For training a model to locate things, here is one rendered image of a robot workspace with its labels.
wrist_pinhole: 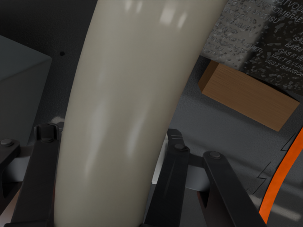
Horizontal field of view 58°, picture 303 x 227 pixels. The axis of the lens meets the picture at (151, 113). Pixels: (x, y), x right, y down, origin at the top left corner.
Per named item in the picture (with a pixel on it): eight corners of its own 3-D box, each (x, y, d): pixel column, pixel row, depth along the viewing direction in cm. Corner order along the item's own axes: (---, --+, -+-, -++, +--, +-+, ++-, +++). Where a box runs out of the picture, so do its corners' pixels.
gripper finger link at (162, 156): (155, 138, 15) (168, 139, 15) (151, 100, 22) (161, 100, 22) (150, 184, 16) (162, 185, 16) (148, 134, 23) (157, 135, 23)
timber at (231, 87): (197, 83, 100) (200, 93, 89) (214, 54, 96) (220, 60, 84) (266, 119, 103) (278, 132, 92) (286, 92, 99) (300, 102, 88)
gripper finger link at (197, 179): (169, 167, 14) (227, 170, 14) (162, 127, 18) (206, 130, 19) (166, 192, 14) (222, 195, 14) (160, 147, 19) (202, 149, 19)
